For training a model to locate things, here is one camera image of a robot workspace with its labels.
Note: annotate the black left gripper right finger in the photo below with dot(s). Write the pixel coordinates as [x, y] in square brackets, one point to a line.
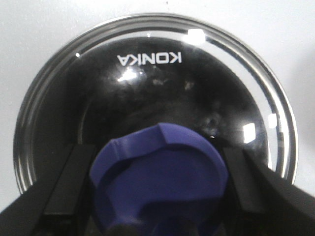
[258, 202]

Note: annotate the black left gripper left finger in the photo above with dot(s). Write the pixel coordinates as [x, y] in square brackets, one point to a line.
[58, 204]

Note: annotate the glass lid with blue knob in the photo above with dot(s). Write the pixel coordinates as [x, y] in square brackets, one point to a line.
[159, 97]

